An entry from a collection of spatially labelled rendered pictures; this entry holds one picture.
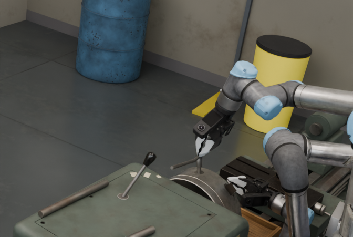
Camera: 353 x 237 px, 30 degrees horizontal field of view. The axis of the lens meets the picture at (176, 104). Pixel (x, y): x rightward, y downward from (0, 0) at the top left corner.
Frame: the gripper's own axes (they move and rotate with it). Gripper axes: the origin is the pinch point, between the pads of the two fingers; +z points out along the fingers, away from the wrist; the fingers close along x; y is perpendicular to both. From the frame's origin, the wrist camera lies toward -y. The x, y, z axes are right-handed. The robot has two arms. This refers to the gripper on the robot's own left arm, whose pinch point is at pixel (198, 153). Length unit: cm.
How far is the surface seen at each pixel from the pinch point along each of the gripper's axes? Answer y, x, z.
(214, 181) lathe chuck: 11.9, -5.5, 13.7
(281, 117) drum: 312, 61, 143
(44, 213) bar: -49, 16, 15
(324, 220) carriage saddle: 70, -38, 37
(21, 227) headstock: -57, 16, 18
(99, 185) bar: -26.3, 15.2, 15.0
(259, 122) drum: 303, 73, 153
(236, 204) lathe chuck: 14.6, -15.8, 17.5
